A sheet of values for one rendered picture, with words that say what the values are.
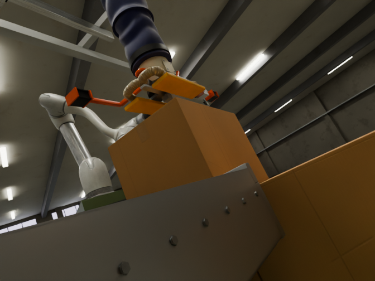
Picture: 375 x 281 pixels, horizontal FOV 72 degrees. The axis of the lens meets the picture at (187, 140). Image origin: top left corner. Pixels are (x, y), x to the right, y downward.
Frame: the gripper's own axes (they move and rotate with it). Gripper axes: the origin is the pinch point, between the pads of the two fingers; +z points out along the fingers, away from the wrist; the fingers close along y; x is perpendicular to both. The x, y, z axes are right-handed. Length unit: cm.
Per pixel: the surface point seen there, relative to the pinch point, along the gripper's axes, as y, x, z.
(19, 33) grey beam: -187, -16, -145
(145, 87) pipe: 9.4, 42.4, 14.4
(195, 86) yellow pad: 13.1, 20.6, 27.8
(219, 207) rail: 70, 88, 47
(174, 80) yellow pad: 13.0, 36.9, 26.7
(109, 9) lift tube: -45, 37, 10
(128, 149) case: 35, 56, 3
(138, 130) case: 31, 55, 11
